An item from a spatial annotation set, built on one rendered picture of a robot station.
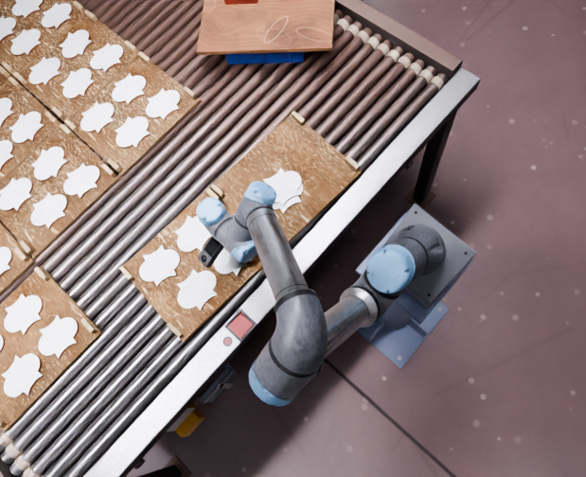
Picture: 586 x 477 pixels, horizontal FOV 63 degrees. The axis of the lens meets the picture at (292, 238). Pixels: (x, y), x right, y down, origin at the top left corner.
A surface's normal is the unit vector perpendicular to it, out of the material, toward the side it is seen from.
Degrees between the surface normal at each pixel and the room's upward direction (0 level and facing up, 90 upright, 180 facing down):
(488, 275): 0
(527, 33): 0
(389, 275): 38
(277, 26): 0
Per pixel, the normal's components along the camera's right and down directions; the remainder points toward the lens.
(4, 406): -0.12, -0.33
